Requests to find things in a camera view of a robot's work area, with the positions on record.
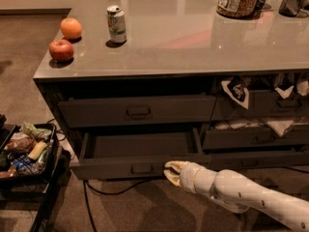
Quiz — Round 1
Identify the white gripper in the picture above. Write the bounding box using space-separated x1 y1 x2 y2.
163 160 216 194

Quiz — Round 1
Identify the white paper in drawer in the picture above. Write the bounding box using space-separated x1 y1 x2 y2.
214 117 295 137

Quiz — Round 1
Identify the green white soda can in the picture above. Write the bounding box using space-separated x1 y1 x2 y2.
106 5 126 44

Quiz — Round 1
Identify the red apple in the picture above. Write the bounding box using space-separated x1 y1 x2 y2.
49 39 74 62

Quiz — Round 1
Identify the dark glass container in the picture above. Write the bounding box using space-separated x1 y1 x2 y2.
279 0 309 17

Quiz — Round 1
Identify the grey cabinet with countertop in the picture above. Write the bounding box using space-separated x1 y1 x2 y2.
32 0 309 179

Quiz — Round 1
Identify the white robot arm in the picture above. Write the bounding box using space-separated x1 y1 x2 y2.
163 160 309 232

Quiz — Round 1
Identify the orange fruit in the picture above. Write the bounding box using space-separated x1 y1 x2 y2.
60 17 82 40

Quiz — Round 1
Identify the black white snack bag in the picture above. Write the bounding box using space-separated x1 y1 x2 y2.
221 75 249 109

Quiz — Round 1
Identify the black tray of snacks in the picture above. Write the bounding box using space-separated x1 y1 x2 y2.
0 114 58 189

